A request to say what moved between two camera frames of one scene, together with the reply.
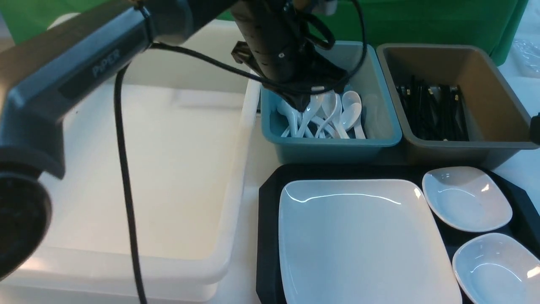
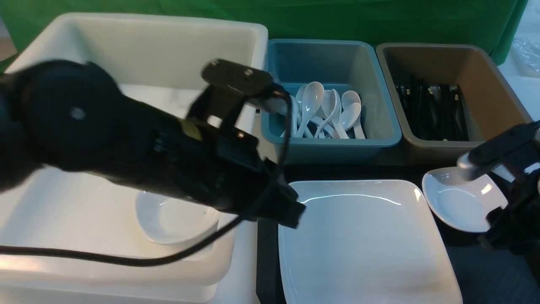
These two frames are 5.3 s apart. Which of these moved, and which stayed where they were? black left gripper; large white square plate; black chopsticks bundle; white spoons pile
Moved: black left gripper
Stayed: black chopsticks bundle; white spoons pile; large white square plate
